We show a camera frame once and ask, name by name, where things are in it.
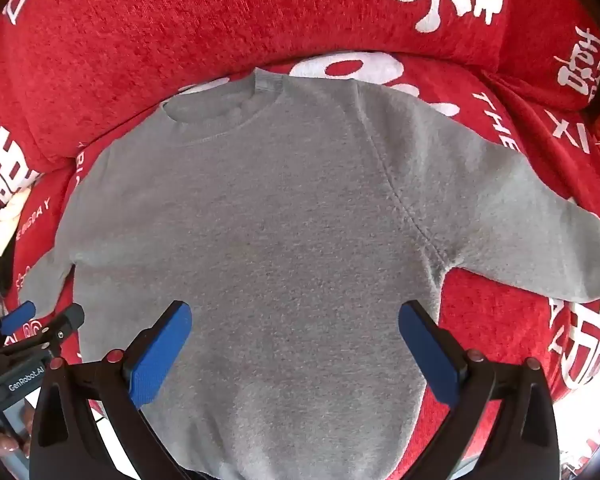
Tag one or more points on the large red printed cushion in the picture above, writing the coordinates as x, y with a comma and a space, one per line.
180, 25

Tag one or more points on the red printed sofa cover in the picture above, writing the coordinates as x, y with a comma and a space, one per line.
500, 320

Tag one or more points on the white cloth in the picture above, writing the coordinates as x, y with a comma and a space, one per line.
10, 220

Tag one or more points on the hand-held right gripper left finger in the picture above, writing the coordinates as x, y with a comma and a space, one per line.
160, 352

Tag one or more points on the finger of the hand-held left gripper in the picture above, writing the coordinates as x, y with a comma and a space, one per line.
65, 322
17, 316

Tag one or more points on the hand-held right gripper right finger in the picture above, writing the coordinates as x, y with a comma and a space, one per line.
427, 355

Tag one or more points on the grey sweater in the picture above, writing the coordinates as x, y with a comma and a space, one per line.
280, 235

